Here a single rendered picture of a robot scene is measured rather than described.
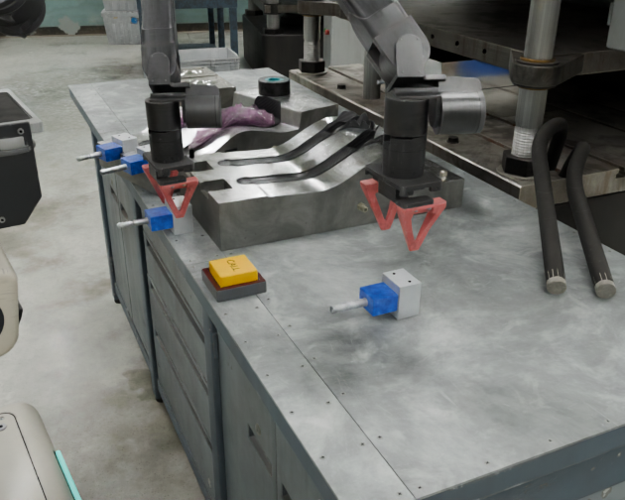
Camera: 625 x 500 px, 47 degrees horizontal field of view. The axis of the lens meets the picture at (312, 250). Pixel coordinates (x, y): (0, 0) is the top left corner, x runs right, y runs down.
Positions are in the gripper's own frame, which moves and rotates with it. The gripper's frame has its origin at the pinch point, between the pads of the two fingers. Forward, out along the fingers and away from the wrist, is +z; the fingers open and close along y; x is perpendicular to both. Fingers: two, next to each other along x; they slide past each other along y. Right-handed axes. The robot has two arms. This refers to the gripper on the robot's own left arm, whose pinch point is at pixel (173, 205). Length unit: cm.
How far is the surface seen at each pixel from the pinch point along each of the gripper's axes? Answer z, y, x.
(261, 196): -4.0, -12.9, -12.0
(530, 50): -20, -2, -79
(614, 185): 12, -10, -104
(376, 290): 0.9, -42.3, -16.9
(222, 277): 1.1, -27.7, 1.1
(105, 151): -2.0, 30.9, 4.7
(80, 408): 84, 63, 16
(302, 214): 0.8, -13.2, -19.5
